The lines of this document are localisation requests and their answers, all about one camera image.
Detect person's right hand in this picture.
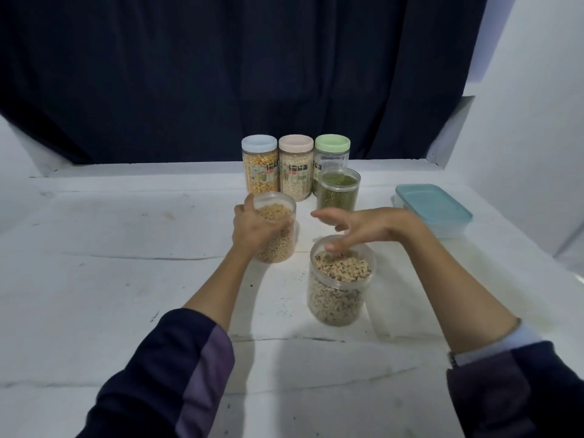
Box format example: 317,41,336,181
310,207,426,256

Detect person's left hand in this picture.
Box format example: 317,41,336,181
231,194,291,263

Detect pile of yellow soybeans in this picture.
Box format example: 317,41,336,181
255,203,297,263

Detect pile of green beans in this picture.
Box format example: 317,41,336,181
315,155,361,212

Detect transparent jar blue lid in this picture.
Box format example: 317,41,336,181
242,134,280,196

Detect teal lidded plastic container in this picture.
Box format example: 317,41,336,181
392,184,475,241

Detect transparent jar pink lid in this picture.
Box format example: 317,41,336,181
278,134,316,203

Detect transparent jar green lid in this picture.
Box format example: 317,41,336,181
313,134,352,193

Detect blue round lid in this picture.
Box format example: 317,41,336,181
242,134,279,154

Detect green round lid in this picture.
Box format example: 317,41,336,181
315,134,352,154

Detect pink round lid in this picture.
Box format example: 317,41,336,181
278,134,316,154

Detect person's right forearm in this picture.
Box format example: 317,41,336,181
401,223,584,438

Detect dark navy curtain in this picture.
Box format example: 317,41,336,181
0,0,490,166

